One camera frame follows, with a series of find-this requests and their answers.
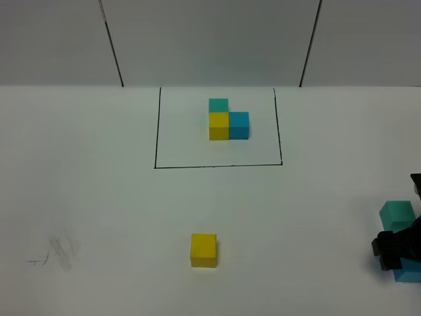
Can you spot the yellow template block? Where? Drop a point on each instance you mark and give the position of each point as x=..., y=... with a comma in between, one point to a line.
x=219, y=126

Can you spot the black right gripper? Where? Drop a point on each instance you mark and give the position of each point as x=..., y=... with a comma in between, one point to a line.
x=392, y=247

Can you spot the green template block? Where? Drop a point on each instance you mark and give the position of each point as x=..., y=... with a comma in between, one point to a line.
x=218, y=105

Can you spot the blue template block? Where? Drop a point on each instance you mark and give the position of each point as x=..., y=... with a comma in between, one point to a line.
x=239, y=126

